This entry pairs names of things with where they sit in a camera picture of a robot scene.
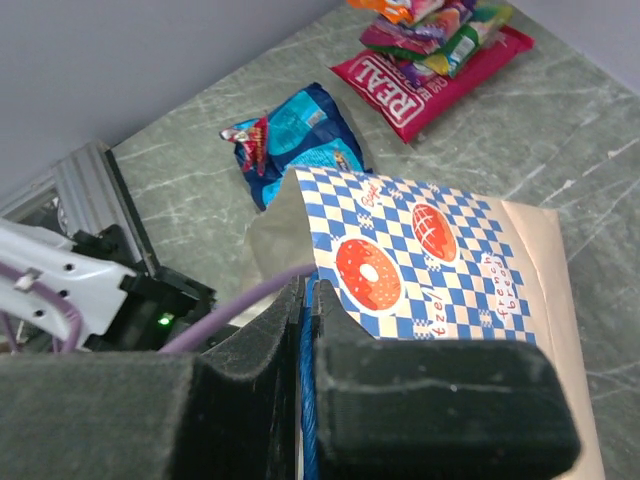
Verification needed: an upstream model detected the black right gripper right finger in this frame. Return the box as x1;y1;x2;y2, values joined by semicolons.
312;280;581;479

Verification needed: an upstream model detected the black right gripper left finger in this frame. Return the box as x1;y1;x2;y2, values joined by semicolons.
1;279;304;479

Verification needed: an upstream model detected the blue checkered paper bag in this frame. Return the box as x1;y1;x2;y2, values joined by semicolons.
244;167;605;479

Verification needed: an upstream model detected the small red crunch packet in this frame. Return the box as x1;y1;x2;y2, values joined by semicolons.
219;116;269;177

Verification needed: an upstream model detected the blue snack bag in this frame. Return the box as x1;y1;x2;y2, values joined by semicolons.
242;83;372;211

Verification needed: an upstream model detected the red REAL crisps bag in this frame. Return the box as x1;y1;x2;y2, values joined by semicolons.
330;26;535;144

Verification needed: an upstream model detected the purple Fox's candy bag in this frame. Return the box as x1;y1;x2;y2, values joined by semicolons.
397;1;477;87

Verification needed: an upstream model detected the green candy bag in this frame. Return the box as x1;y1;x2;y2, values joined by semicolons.
421;5;513;78

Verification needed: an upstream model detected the red pink candy bag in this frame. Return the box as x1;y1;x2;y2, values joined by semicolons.
360;1;477;58

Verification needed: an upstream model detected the orange Fox's candy bag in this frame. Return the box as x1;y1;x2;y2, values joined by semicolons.
347;0;445;25

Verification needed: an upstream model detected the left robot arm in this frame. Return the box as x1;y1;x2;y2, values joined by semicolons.
1;220;215;353

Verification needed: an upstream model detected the aluminium frame rail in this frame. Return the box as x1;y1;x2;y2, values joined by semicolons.
1;141;161;275

